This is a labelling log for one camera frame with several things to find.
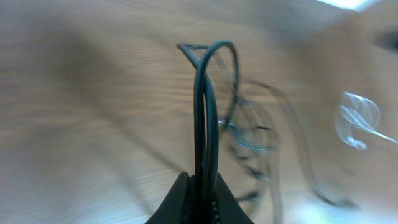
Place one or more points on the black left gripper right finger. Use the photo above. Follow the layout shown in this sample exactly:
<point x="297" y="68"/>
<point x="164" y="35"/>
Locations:
<point x="227" y="209"/>

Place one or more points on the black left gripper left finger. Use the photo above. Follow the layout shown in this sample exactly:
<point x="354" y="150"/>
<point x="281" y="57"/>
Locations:
<point x="176" y="208"/>

